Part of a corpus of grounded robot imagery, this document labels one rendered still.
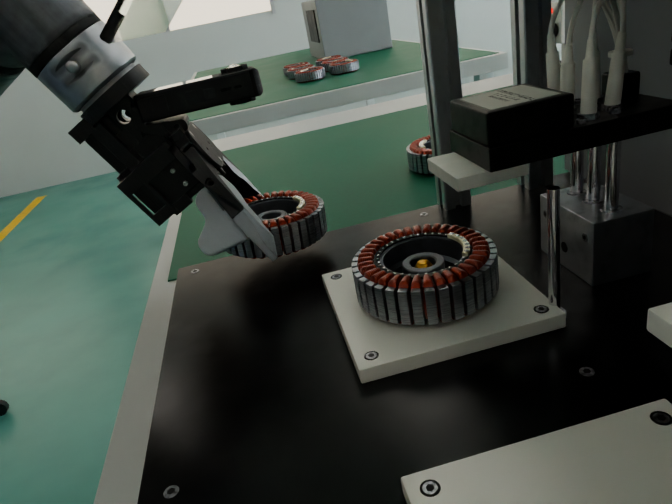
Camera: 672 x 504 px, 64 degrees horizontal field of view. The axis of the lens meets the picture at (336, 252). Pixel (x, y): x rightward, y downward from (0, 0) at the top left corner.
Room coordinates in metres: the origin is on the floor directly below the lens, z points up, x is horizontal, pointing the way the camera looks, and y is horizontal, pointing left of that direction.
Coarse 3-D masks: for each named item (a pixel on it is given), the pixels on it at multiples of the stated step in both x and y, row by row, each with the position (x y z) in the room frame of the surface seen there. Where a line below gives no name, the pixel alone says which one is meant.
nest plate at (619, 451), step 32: (608, 416) 0.21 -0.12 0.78; (640, 416) 0.21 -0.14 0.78; (512, 448) 0.20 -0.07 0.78; (544, 448) 0.20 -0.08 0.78; (576, 448) 0.19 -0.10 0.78; (608, 448) 0.19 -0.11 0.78; (640, 448) 0.19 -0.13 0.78; (416, 480) 0.19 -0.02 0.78; (448, 480) 0.19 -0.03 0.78; (480, 480) 0.19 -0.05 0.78; (512, 480) 0.18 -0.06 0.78; (544, 480) 0.18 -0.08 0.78; (576, 480) 0.18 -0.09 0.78; (608, 480) 0.17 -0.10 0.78; (640, 480) 0.17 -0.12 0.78
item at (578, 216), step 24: (600, 192) 0.40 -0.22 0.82; (576, 216) 0.37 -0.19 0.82; (600, 216) 0.36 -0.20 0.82; (624, 216) 0.35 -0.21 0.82; (648, 216) 0.35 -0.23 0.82; (576, 240) 0.37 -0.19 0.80; (600, 240) 0.35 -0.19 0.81; (624, 240) 0.35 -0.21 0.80; (648, 240) 0.35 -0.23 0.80; (576, 264) 0.37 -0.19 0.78; (600, 264) 0.35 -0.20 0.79; (624, 264) 0.35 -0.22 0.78; (648, 264) 0.35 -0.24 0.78
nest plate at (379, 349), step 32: (352, 288) 0.40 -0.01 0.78; (512, 288) 0.35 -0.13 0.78; (352, 320) 0.35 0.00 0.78; (480, 320) 0.32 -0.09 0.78; (512, 320) 0.31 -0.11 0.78; (544, 320) 0.31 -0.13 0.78; (352, 352) 0.31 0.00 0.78; (384, 352) 0.30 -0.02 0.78; (416, 352) 0.30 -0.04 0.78; (448, 352) 0.30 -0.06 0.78
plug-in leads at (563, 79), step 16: (560, 0) 0.41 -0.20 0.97; (624, 0) 0.38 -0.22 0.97; (576, 16) 0.39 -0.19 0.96; (592, 16) 0.37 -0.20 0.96; (608, 16) 0.40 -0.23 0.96; (624, 16) 0.37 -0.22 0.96; (592, 32) 0.37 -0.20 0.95; (624, 32) 0.37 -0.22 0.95; (592, 48) 0.37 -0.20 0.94; (624, 48) 0.37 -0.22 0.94; (592, 64) 0.36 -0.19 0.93; (624, 64) 0.37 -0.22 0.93; (560, 80) 0.39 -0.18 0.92; (592, 80) 0.36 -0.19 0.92; (608, 80) 0.38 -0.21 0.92; (624, 80) 0.40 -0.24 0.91; (592, 96) 0.36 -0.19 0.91; (608, 96) 0.37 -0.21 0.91; (624, 96) 0.40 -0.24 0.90; (576, 112) 0.39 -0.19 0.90; (592, 112) 0.36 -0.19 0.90
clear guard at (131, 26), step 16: (128, 0) 0.25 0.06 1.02; (144, 0) 0.28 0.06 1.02; (160, 0) 0.34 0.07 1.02; (176, 0) 0.43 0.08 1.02; (112, 16) 0.25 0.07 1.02; (128, 16) 0.26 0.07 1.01; (144, 16) 0.31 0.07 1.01; (160, 16) 0.38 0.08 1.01; (112, 32) 0.24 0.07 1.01; (128, 32) 0.28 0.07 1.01; (144, 32) 0.34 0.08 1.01; (160, 32) 0.44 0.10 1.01
